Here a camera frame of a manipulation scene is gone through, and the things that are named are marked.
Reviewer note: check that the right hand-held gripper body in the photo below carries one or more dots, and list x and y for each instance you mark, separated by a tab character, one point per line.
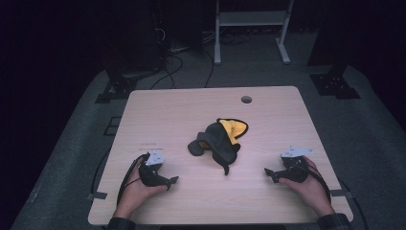
295	171

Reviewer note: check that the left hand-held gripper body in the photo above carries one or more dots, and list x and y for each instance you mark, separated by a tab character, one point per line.
150	175

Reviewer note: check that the black and yellow cloth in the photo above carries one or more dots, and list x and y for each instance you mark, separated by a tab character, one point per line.
220	143

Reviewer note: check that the person's left hand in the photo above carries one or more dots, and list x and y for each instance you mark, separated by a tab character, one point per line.
134	195

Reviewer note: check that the person's right hand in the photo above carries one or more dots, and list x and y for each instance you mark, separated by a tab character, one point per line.
314	191

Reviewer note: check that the grey tape strip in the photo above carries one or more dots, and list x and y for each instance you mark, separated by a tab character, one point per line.
97	195
341	193

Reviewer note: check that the black stand base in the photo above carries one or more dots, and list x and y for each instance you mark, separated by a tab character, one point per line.
123	86
333	84

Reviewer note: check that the white metal table frame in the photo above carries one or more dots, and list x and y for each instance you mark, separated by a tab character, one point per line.
252	18

